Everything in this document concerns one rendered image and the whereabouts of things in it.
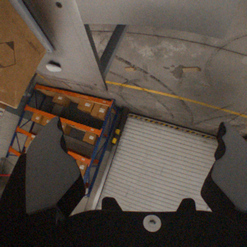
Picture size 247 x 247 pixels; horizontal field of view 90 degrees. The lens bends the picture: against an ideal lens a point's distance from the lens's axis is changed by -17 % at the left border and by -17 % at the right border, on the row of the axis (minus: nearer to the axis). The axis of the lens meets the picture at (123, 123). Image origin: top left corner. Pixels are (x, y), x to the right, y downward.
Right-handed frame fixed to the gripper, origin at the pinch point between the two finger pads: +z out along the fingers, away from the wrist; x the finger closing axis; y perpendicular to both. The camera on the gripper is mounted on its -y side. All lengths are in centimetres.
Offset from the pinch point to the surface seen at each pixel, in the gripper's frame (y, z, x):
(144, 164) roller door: 275, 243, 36
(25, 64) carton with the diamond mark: 1, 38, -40
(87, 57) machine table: 1, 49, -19
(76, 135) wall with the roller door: 259, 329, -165
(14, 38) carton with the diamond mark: -9, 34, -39
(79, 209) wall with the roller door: 393, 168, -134
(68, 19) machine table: -12.0, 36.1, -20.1
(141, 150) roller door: 252, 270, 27
